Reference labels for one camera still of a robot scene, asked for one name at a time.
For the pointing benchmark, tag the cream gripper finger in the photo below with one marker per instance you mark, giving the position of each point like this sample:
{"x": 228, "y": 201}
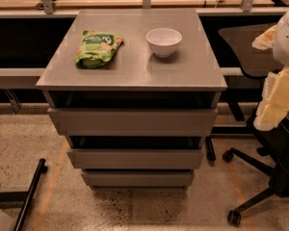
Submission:
{"x": 265, "y": 40}
{"x": 274, "y": 106}

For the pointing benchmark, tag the grey drawer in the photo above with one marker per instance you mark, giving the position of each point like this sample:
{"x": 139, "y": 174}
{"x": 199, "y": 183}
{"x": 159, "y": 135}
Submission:
{"x": 133, "y": 122}
{"x": 135, "y": 158}
{"x": 138, "y": 178}

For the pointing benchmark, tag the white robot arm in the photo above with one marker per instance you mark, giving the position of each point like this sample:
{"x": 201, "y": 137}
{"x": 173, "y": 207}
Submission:
{"x": 281, "y": 41}

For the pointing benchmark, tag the grey drawer cabinet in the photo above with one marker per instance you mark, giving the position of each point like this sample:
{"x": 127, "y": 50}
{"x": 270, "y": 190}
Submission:
{"x": 135, "y": 78}

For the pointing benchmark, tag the grey bottom drawer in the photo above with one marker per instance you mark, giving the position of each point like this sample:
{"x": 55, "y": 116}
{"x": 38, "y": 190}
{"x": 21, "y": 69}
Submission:
{"x": 138, "y": 178}

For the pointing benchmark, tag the grey top drawer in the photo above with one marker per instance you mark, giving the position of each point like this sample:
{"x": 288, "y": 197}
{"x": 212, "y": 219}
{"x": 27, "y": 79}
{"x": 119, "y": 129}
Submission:
{"x": 133, "y": 122}

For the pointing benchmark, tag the white bowl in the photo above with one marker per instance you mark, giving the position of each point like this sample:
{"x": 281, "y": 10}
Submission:
{"x": 163, "y": 41}

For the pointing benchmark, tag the green snack bag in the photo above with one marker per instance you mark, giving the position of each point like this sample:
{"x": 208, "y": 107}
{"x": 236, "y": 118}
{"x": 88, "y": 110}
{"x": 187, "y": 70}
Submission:
{"x": 97, "y": 49}

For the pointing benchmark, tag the grey metal frame rail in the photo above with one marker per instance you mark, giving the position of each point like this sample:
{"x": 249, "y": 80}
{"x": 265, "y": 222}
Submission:
{"x": 29, "y": 12}

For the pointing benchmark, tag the black cart leg frame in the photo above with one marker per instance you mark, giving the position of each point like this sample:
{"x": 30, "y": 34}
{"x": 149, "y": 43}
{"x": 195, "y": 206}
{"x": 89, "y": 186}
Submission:
{"x": 25, "y": 198}

